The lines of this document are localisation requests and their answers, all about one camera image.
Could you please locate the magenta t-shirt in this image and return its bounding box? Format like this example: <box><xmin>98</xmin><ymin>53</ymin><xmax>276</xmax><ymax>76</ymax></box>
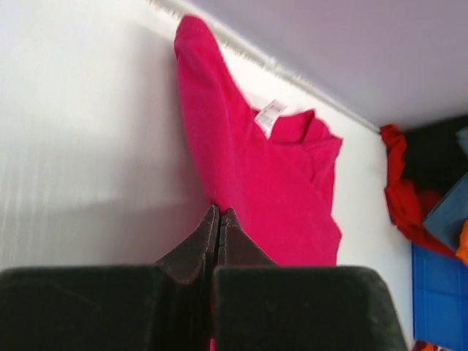
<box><xmin>174</xmin><ymin>15</ymin><xmax>341</xmax><ymax>268</ymax></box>

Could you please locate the blue plastic bin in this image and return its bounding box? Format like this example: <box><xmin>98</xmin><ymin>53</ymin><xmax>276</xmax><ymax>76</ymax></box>
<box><xmin>412</xmin><ymin>244</ymin><xmax>467</xmax><ymax>350</ymax></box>

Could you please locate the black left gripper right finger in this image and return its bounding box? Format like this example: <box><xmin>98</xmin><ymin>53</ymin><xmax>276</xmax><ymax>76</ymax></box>
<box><xmin>213</xmin><ymin>210</ymin><xmax>407</xmax><ymax>350</ymax></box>

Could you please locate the red t-shirt in pile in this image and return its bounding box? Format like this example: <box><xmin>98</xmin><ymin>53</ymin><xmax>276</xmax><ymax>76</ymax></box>
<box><xmin>380</xmin><ymin>124</ymin><xmax>456</xmax><ymax>258</ymax></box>

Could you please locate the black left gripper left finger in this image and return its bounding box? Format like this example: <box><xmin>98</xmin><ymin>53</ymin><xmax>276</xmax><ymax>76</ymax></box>
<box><xmin>1</xmin><ymin>207</ymin><xmax>219</xmax><ymax>350</ymax></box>

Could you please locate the teal t-shirt in pile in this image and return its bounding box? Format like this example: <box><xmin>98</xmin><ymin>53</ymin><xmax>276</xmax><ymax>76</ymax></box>
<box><xmin>423</xmin><ymin>123</ymin><xmax>467</xmax><ymax>251</ymax></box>

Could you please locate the crumpled orange t-shirt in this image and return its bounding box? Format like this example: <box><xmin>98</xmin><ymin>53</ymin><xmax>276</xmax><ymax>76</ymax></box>
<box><xmin>456</xmin><ymin>220</ymin><xmax>468</xmax><ymax>266</ymax></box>

